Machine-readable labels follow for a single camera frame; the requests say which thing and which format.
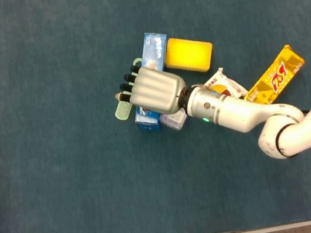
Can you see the clear plastic box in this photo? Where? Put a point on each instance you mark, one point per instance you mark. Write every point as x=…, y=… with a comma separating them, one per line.
x=175, y=120

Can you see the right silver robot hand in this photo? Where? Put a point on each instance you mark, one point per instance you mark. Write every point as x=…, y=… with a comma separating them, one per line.
x=157, y=90

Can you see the blue cookie box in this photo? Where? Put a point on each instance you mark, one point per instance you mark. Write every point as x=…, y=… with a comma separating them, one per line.
x=155, y=50

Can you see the yellow snack bag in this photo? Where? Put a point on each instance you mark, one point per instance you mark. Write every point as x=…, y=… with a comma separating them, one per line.
x=277, y=78

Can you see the green plastic brush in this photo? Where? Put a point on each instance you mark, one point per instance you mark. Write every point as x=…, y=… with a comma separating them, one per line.
x=123, y=111

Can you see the white burger snack packet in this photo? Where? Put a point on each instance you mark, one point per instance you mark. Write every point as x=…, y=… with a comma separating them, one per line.
x=227, y=80

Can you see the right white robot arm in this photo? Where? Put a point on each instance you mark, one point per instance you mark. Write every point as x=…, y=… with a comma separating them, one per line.
x=247, y=113

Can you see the teal carpet table cover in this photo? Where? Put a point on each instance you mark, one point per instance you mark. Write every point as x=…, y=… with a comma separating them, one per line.
x=96, y=192

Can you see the yellow sponge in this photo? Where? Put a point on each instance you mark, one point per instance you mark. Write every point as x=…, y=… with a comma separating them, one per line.
x=188, y=54

